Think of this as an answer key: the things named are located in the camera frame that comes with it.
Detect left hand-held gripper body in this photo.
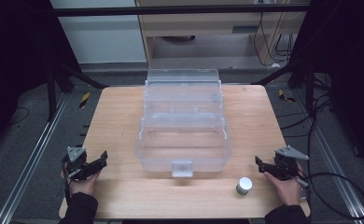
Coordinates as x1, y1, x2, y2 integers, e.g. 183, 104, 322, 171
61, 146, 94, 182

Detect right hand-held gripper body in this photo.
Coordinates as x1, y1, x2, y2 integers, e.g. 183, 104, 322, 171
273, 145, 310, 182

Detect person's left hand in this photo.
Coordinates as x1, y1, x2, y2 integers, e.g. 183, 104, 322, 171
60, 169, 102, 198

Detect person's right hand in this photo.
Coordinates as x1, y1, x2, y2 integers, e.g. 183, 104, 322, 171
263, 163, 306, 206

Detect small green jar white lid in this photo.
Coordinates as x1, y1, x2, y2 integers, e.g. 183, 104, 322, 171
235, 176, 254, 196

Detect yellow black tape strip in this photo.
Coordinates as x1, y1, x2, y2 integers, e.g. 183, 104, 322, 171
78, 91, 91, 109
277, 89, 297, 104

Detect black metal stand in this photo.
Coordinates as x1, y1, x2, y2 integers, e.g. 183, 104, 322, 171
251, 55, 316, 117
45, 57, 110, 123

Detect clear plastic tiered storage box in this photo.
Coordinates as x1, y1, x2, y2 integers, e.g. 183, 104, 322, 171
133, 68, 232, 178

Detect black curtain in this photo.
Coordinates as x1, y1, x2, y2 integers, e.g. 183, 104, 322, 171
290, 0, 364, 174
0, 0, 80, 153

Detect white cabinet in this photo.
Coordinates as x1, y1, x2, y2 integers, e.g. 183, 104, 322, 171
49, 0, 147, 64

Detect light wooden desk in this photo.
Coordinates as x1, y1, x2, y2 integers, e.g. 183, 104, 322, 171
134, 0, 312, 68

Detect black horizontal metal bar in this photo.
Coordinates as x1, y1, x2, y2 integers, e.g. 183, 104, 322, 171
52, 4, 313, 17

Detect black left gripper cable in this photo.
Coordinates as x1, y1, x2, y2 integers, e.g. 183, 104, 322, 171
62, 155, 82, 204

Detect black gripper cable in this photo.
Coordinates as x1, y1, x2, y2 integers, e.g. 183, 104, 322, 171
62, 155, 82, 204
295, 172, 364, 220

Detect aluminium floor rail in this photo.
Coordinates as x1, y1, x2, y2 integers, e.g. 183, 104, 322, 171
290, 89, 364, 224
0, 94, 70, 224

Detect black floor cables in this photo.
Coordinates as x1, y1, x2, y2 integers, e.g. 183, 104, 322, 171
275, 73, 338, 139

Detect thin black floor cable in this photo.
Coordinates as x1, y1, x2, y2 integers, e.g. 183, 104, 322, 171
6, 106, 31, 126

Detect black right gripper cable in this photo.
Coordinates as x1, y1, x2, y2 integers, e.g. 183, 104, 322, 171
295, 172, 364, 220

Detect black cables under desk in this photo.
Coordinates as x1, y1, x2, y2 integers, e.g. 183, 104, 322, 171
252, 11, 298, 68

